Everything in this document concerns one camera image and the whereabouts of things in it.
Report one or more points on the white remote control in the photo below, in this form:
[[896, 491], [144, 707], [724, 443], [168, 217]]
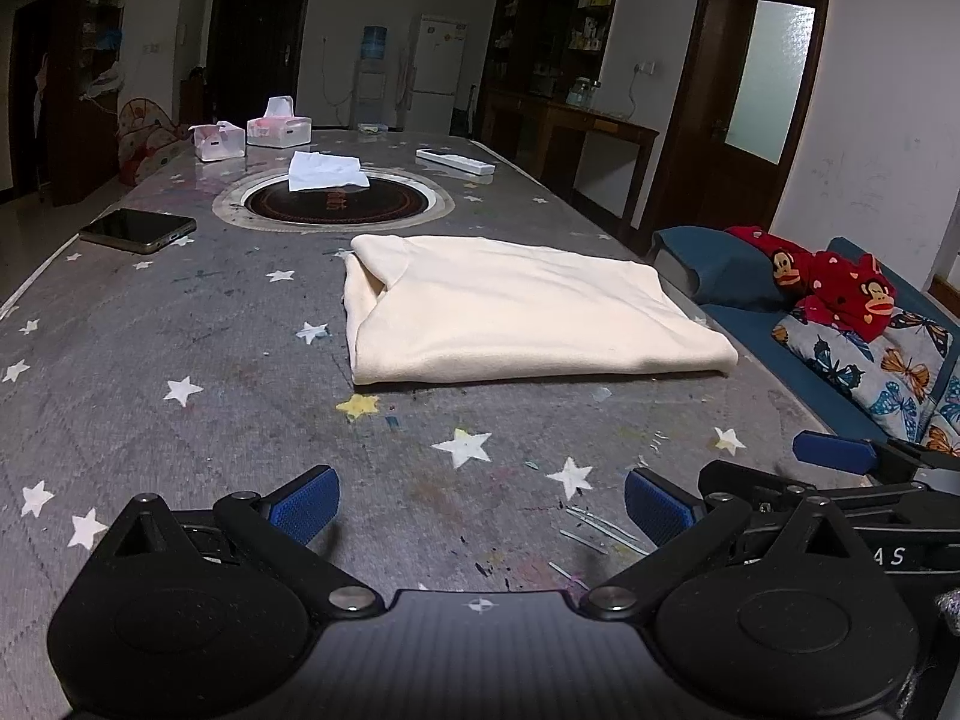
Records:
[[456, 162]]

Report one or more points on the glass jar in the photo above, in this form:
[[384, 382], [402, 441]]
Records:
[[583, 92]]

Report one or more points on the butterfly print pillow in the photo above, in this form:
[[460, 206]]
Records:
[[877, 375]]

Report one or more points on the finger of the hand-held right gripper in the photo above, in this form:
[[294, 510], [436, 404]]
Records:
[[832, 451], [757, 481]]

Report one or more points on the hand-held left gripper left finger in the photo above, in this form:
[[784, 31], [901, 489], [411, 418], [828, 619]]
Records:
[[304, 506]]

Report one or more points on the small flat box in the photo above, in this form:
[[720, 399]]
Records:
[[372, 128]]

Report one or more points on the white refrigerator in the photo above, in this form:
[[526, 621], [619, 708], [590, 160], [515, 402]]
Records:
[[435, 75]]

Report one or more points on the blue water bottle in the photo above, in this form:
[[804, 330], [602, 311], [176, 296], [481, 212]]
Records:
[[375, 43]]

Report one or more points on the large pink white tissue box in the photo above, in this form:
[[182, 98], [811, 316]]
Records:
[[279, 131]]

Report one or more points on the dark smartphone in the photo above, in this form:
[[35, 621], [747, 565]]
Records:
[[139, 230]]

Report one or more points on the wooden door with frosted glass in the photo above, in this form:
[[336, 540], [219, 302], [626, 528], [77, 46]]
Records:
[[697, 127]]

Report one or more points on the red monkey plush pillow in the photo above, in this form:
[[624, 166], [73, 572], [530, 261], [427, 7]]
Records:
[[832, 285]]

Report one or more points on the dark wooden door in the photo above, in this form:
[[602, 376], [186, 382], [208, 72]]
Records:
[[255, 45]]

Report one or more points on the grey star print tablecloth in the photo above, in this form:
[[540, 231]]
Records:
[[187, 315]]

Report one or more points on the blue covered sofa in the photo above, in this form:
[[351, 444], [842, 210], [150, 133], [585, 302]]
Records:
[[720, 270]]

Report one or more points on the dark wooden shelf cabinet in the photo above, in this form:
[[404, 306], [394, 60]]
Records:
[[82, 127]]

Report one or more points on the round built-in induction cooker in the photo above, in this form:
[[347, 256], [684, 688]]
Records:
[[390, 206]]

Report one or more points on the white tissue sheet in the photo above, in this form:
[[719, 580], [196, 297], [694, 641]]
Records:
[[322, 172]]

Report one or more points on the wooden side desk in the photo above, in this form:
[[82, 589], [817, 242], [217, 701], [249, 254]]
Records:
[[592, 127]]

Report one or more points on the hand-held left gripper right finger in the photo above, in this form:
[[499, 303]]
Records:
[[660, 506]]

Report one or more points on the small pink white tissue pack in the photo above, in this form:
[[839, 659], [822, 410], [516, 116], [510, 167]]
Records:
[[217, 144]]

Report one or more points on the dark wooden display cabinet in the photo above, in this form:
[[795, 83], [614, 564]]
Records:
[[540, 30]]

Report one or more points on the cream fleece garment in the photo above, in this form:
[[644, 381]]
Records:
[[525, 307]]

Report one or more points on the white water dispenser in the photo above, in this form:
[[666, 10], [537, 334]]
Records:
[[370, 94]]

